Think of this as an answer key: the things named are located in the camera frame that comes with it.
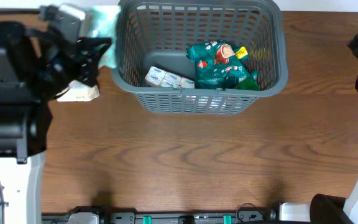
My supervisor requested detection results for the mint toilet wipes pack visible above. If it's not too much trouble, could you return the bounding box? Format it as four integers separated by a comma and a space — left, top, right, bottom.
89, 5, 121, 68

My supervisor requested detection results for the beige paper pouch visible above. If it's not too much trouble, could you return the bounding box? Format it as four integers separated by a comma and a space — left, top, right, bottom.
57, 80, 99, 102

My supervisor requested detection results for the white tissue multipack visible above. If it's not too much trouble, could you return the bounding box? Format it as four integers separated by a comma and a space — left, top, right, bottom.
144, 65, 229, 108

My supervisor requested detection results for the green lid jar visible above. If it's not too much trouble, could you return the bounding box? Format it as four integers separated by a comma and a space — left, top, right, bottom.
236, 71, 260, 91

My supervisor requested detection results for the green instant coffee bag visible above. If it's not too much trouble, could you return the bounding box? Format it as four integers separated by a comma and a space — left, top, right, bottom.
186, 40, 253, 90

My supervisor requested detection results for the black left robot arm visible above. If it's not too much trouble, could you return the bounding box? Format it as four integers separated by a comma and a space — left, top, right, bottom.
0, 21, 112, 223

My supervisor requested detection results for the grey plastic lattice basket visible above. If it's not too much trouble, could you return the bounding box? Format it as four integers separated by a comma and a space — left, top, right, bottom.
111, 0, 288, 114

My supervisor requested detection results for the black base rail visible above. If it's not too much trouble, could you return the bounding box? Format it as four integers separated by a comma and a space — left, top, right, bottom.
41, 205, 278, 224

